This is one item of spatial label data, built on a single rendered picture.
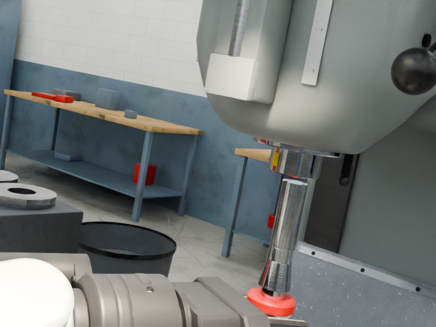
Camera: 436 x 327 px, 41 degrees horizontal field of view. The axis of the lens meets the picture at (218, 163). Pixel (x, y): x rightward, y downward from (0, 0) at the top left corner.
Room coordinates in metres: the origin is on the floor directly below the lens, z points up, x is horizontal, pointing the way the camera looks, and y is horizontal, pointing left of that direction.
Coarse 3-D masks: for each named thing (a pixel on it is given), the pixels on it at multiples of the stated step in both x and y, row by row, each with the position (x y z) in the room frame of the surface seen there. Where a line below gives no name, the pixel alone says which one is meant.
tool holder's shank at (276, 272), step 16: (288, 192) 0.53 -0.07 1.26; (304, 192) 0.53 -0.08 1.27; (288, 208) 0.53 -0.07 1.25; (288, 224) 0.53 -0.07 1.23; (272, 240) 0.54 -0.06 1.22; (288, 240) 0.53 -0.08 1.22; (272, 256) 0.53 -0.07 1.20; (288, 256) 0.53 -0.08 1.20; (272, 272) 0.53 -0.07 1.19; (288, 272) 0.53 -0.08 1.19; (272, 288) 0.53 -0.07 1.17; (288, 288) 0.53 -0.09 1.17
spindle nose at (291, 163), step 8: (272, 152) 0.53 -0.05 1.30; (280, 152) 0.52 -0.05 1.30; (288, 152) 0.52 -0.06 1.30; (296, 152) 0.52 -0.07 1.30; (280, 160) 0.52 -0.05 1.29; (288, 160) 0.52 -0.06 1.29; (296, 160) 0.52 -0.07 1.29; (304, 160) 0.52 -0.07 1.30; (312, 160) 0.52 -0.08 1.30; (320, 160) 0.53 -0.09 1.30; (272, 168) 0.53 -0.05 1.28; (280, 168) 0.52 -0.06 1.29; (288, 168) 0.52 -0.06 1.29; (296, 168) 0.52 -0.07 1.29; (304, 168) 0.52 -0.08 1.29; (312, 168) 0.52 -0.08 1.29; (320, 168) 0.53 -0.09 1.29; (296, 176) 0.52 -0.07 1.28; (304, 176) 0.52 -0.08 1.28; (312, 176) 0.52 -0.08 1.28
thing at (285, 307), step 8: (256, 288) 0.55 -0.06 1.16; (248, 296) 0.54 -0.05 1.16; (256, 296) 0.53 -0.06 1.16; (288, 296) 0.55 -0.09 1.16; (256, 304) 0.52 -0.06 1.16; (264, 304) 0.52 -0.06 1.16; (272, 304) 0.52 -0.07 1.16; (280, 304) 0.52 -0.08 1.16; (288, 304) 0.53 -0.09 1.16; (264, 312) 0.52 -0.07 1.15; (272, 312) 0.52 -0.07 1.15; (280, 312) 0.52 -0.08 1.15; (288, 312) 0.52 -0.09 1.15
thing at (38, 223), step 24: (0, 192) 0.73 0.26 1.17; (24, 192) 0.77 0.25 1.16; (48, 192) 0.78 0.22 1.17; (0, 216) 0.68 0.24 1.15; (24, 216) 0.70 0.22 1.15; (48, 216) 0.72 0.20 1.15; (72, 216) 0.75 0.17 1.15; (0, 240) 0.68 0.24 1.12; (24, 240) 0.70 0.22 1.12; (48, 240) 0.73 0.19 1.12; (72, 240) 0.75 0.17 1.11
